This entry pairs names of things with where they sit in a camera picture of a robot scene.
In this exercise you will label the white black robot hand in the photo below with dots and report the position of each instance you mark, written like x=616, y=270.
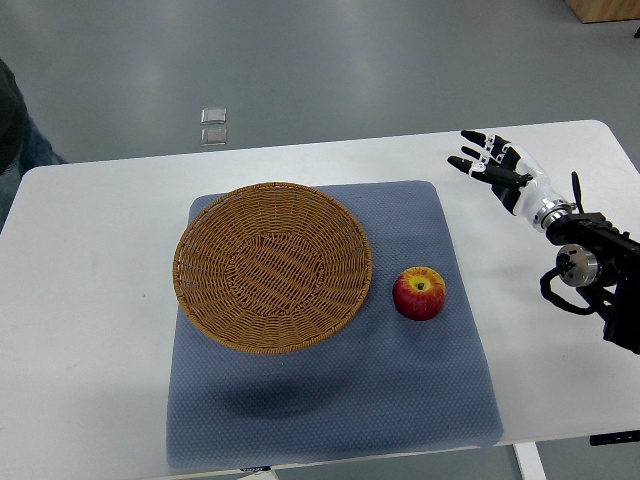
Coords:
x=516, y=178

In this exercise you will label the red yellow apple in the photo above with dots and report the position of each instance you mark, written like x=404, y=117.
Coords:
x=419, y=293

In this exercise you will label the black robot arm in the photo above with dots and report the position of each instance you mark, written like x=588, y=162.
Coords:
x=596, y=270

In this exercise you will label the brown wicker basket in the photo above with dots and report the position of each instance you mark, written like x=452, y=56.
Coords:
x=272, y=268

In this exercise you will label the wooden box corner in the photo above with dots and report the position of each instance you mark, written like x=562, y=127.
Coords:
x=599, y=11

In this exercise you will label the blue grey padded mat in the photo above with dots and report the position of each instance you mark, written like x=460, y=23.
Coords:
x=383, y=384

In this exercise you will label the black table control panel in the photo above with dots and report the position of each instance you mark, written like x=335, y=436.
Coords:
x=615, y=438

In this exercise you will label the white table leg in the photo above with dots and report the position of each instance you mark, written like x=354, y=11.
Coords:
x=529, y=461

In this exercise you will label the lower metal floor plate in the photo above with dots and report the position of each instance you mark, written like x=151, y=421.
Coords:
x=213, y=136

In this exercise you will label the metal floor plate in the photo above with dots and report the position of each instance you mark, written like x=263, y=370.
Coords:
x=213, y=136
x=213, y=115

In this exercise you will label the upper metal floor plate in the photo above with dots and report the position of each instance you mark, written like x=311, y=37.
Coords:
x=213, y=115

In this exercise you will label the person in dark clothes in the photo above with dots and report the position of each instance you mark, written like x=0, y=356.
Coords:
x=23, y=146

